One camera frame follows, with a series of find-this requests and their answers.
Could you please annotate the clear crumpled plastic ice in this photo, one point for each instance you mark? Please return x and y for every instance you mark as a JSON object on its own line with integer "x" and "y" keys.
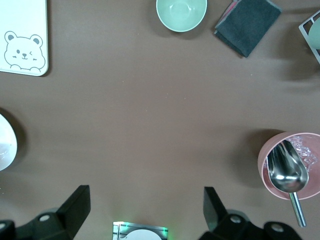
{"x": 305, "y": 153}

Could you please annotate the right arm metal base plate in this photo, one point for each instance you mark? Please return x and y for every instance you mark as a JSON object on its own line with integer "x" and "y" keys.
{"x": 120, "y": 228}

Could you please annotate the light green bowl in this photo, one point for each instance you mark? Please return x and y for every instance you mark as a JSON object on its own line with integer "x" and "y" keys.
{"x": 181, "y": 13}

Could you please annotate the dark grey folded cloth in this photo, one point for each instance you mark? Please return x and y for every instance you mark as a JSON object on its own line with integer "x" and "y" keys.
{"x": 250, "y": 25}

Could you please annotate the pale green cup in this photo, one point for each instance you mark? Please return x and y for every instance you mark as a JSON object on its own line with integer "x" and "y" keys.
{"x": 315, "y": 35}

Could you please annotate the metal scoop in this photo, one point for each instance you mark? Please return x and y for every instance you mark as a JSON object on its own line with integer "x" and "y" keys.
{"x": 287, "y": 172}

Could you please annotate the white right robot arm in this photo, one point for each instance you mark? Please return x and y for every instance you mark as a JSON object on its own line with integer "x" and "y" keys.
{"x": 142, "y": 235}

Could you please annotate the cream tray with bear print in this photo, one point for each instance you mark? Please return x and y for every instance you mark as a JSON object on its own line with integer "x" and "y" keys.
{"x": 25, "y": 17}

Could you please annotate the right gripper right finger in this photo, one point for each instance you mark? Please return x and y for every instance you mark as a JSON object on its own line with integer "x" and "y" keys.
{"x": 217, "y": 220}

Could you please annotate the pink bowl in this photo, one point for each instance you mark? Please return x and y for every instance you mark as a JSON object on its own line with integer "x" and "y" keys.
{"x": 266, "y": 160}

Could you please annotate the white round plate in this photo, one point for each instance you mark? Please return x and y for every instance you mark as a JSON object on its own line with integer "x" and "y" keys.
{"x": 6, "y": 145}

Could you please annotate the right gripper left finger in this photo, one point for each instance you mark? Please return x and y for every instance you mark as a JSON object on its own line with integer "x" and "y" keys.
{"x": 72, "y": 212}

